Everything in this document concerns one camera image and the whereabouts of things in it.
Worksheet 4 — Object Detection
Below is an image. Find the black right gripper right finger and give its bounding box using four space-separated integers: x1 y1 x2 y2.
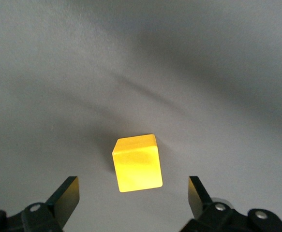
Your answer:
181 175 282 232

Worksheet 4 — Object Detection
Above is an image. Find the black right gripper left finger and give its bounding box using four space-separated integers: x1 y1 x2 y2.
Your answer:
0 175 80 232

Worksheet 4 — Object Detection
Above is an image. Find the yellow cube block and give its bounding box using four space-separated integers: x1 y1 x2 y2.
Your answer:
111 134 163 193

